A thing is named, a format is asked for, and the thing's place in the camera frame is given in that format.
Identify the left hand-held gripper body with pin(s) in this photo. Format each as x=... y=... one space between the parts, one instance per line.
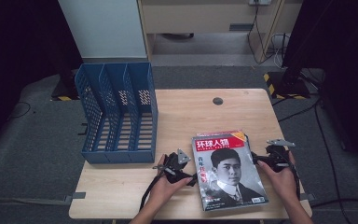
x=174 y=166

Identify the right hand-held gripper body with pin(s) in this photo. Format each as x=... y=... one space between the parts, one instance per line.
x=276 y=157

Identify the portrait cover magazine red title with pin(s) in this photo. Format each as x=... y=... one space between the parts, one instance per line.
x=230 y=174

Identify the blue plastic file rack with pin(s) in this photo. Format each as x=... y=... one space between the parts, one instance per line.
x=121 y=124

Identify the person's left hand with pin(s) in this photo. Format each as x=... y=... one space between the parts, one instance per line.
x=163 y=191

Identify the person's right hand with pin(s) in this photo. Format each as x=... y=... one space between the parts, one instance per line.
x=284 y=183

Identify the grey tape strip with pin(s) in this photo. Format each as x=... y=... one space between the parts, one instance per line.
x=308 y=196
x=76 y=196

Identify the dark round table grommet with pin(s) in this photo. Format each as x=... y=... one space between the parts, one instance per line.
x=217 y=101

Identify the black stand base yellow stripes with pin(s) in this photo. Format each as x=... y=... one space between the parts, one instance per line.
x=287 y=85
x=63 y=90

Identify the white cabinet panel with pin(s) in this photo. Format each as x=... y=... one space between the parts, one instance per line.
x=105 y=28

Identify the white wall socket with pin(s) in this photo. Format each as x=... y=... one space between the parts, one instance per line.
x=259 y=2

